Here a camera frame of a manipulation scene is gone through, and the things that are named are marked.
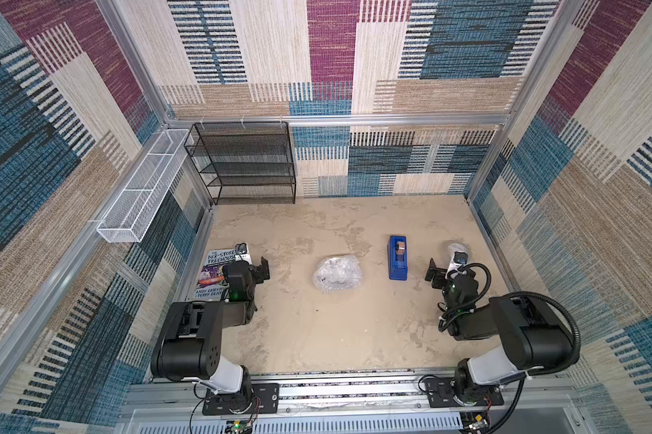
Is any white wire mesh basket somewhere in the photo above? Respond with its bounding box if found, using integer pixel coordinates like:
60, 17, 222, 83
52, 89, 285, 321
96, 129, 190, 243

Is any Treehouse paperback book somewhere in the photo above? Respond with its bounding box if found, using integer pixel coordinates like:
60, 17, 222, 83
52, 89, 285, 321
193, 243, 251, 301

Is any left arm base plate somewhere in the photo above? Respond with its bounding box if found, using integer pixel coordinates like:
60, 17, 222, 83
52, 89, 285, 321
201, 383, 280, 416

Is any clear packing tape roll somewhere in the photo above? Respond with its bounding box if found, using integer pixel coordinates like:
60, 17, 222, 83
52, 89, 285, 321
440, 241, 473, 267

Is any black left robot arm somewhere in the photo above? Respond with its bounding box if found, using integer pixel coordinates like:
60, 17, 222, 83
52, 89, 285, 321
150, 258, 270, 415

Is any clear bubble wrap sheet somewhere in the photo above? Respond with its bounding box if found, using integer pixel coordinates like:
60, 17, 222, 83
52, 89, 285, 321
313, 254, 364, 292

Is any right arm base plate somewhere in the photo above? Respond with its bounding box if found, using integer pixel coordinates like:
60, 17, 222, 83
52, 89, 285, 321
417, 375, 505, 409

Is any aluminium front rail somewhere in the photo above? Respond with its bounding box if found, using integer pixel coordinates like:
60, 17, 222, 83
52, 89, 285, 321
115, 368, 592, 433

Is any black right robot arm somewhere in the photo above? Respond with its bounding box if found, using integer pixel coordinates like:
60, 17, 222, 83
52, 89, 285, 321
425, 253, 582, 406

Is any black mesh shelf rack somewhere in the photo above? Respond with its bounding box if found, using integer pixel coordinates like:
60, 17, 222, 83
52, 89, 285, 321
185, 122, 296, 205

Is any blue tape dispenser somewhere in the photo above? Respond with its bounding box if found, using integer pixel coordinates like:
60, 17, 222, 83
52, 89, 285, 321
387, 235, 408, 281

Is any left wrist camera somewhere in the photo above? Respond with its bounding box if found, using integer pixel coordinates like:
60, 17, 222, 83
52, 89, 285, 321
221, 242, 255, 302

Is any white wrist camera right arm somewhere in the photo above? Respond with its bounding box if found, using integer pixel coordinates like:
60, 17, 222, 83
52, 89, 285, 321
446, 246, 471, 273

